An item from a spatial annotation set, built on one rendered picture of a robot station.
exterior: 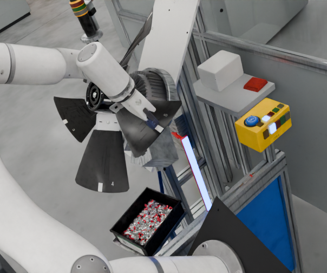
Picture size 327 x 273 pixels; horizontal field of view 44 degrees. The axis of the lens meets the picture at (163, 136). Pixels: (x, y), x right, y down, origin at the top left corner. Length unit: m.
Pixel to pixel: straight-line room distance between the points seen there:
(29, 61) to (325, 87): 1.19
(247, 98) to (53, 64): 1.05
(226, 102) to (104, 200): 1.38
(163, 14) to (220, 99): 0.46
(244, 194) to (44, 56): 0.83
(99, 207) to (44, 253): 2.17
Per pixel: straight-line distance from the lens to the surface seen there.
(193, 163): 1.24
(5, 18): 7.19
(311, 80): 1.79
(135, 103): 1.14
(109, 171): 1.51
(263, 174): 1.49
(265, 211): 1.64
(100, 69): 1.05
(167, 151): 1.50
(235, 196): 1.42
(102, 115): 1.52
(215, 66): 1.89
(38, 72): 0.97
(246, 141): 1.38
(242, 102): 1.81
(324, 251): 2.29
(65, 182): 3.22
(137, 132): 1.29
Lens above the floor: 1.92
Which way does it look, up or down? 37 degrees down
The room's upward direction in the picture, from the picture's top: 22 degrees counter-clockwise
